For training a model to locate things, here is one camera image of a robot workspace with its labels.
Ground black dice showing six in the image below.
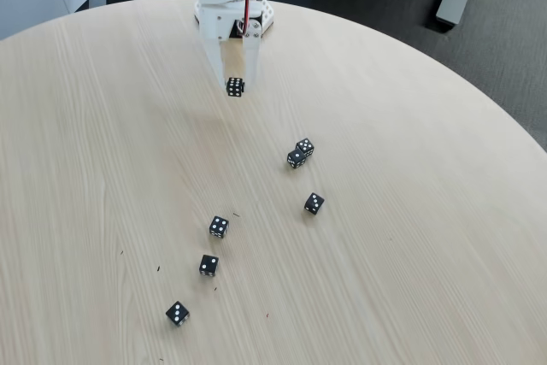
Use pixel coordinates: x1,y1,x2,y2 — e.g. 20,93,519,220
225,76,246,99

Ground black dice showing five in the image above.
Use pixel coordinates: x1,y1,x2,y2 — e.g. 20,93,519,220
295,138,315,158

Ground black dice showing one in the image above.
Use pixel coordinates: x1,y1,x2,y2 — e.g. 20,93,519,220
286,149,308,170

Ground black dice showing three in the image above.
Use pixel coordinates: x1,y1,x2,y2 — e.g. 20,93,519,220
303,192,326,217
165,300,191,328

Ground black dice showing four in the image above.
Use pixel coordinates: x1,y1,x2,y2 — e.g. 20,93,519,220
209,215,230,239

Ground black dice showing two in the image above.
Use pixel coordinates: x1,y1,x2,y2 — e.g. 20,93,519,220
198,254,220,279

